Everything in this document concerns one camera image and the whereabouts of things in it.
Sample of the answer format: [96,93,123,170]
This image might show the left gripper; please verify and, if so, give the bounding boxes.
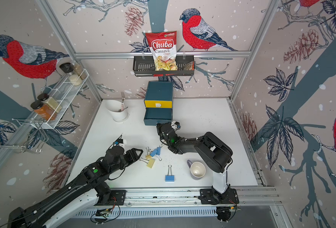
[109,147,144,174]

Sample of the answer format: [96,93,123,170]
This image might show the blue binder clip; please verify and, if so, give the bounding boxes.
[165,165,175,182]
[151,149,157,157]
[155,146,162,161]

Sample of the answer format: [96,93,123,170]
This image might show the yellow top drawer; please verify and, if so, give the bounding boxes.
[144,100,173,108]

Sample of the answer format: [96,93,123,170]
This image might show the blue binder clip front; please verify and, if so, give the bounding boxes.
[165,165,175,182]

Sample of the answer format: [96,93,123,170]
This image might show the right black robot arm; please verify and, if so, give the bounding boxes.
[156,121,233,200]

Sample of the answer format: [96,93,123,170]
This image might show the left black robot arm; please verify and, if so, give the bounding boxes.
[7,146,143,228]

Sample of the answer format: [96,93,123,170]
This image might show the yellow binder clip small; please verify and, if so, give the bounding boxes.
[145,147,152,160]

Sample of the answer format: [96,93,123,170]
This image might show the yellow binder clip lower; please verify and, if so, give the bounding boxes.
[139,158,155,168]

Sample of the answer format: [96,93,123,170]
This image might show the teal drawer cabinet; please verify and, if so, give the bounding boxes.
[143,80,174,126]

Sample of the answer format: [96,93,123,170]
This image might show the purple mug white inside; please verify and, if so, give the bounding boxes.
[187,160,206,180]

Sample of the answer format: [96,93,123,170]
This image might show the white utensil cup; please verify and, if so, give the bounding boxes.
[104,100,129,123]

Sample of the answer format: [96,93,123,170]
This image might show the metal fork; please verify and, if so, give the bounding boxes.
[118,92,126,113]

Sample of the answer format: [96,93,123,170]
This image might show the Chuba cassava chips bag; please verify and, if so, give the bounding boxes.
[146,31,178,71]

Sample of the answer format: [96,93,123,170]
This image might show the orange spice jar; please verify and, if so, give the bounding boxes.
[31,100,57,121]

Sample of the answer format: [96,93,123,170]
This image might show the yellow spice jar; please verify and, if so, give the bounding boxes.
[37,93,62,113]

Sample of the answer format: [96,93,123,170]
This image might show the brown spice jar rear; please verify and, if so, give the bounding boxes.
[71,61,86,80]

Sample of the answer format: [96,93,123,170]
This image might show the white spice jar black lid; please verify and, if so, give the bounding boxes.
[59,63,83,86]

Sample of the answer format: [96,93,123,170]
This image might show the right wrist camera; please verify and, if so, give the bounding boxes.
[171,121,180,130]

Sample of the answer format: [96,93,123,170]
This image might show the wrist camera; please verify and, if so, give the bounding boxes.
[113,135,124,146]
[171,121,180,130]

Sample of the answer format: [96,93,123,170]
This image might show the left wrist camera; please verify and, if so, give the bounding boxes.
[113,135,124,146]

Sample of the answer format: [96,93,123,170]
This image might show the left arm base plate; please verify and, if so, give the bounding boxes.
[95,190,127,206]

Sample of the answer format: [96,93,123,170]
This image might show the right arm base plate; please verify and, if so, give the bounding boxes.
[198,188,239,205]

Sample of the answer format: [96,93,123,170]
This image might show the black wire wall basket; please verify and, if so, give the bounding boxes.
[133,56,195,77]

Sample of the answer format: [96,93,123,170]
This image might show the white wire spice rack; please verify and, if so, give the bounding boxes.
[32,69,90,129]

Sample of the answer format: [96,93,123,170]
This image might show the chrome wire rack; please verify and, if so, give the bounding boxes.
[0,119,50,154]

